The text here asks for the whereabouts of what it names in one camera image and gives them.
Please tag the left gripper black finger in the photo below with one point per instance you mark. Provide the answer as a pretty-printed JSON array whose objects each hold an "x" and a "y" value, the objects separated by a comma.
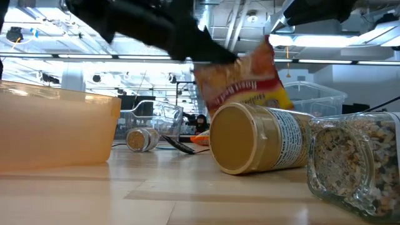
[{"x": 212, "y": 51}]

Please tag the yellow red ramen packet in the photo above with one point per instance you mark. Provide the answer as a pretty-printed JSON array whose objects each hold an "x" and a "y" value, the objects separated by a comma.
[{"x": 247, "y": 81}]

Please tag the orange noodle packet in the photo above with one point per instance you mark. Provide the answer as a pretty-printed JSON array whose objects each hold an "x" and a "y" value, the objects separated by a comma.
[{"x": 201, "y": 139}]

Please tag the small glass spice jar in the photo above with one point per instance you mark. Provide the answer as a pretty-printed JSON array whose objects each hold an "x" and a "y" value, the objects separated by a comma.
[{"x": 142, "y": 139}]

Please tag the round ceiling sensor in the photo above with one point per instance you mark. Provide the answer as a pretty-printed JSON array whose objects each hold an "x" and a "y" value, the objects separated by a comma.
[{"x": 252, "y": 17}]

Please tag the clear empty plastic container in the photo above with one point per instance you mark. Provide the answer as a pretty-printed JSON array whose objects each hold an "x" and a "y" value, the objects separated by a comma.
[{"x": 156, "y": 115}]

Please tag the gold lidded labelled jar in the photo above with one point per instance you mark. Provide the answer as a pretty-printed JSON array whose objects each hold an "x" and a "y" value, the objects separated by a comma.
[{"x": 240, "y": 139}]

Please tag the clear plastic square container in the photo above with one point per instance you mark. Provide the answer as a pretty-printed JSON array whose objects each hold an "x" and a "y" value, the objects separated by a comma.
[{"x": 318, "y": 100}]

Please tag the orange translucent plastic container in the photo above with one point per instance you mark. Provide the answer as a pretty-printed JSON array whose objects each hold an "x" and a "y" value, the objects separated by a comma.
[{"x": 53, "y": 131}]

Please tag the black background monitor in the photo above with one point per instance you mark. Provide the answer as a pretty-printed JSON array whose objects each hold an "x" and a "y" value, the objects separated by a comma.
[{"x": 356, "y": 108}]

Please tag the glass seasoning jar white label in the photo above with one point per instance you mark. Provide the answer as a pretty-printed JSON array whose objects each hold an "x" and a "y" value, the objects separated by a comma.
[{"x": 350, "y": 162}]

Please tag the silver ventilation duct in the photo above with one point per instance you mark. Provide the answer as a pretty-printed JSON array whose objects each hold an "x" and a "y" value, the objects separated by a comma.
[
  {"x": 204, "y": 12},
  {"x": 275, "y": 25}
]

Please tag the long ceiling light rail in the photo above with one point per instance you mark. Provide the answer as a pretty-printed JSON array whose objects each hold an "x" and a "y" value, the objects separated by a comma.
[{"x": 93, "y": 56}]

